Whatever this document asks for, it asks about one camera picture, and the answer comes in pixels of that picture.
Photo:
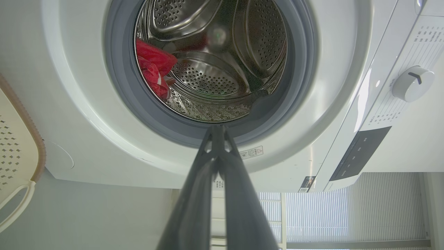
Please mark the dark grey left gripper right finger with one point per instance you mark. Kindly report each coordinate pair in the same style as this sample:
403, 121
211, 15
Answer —
242, 208

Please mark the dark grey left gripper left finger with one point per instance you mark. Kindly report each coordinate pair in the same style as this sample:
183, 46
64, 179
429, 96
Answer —
194, 208

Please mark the red cloth garment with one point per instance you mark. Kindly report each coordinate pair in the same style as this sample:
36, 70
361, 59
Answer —
152, 59

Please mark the stainless steel washing machine drum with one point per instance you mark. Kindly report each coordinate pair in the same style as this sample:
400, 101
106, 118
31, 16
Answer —
215, 80

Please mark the dark gray control panel display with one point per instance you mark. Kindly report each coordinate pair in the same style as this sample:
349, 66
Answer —
360, 152

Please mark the cream perforated laundry basket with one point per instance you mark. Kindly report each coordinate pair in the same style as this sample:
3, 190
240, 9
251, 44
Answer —
14, 139

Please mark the grey warning sticker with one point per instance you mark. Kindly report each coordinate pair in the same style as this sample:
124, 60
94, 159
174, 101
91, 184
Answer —
251, 152

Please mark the black QR label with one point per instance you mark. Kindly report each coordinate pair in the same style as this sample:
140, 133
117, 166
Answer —
307, 184

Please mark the white window blinds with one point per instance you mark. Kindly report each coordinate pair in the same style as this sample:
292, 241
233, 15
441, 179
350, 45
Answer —
329, 215

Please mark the white front-load washing machine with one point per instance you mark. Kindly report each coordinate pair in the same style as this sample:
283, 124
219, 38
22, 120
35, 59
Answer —
86, 139

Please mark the grey rubber door gasket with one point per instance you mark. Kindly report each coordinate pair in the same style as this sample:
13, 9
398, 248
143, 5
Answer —
118, 86

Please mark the round drain filter cover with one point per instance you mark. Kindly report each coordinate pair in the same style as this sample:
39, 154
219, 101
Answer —
59, 156

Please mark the white round program knob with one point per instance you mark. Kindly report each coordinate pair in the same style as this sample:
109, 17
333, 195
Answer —
411, 86

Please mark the white detergent drawer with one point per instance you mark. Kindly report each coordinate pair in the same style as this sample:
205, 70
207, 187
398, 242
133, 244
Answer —
433, 7

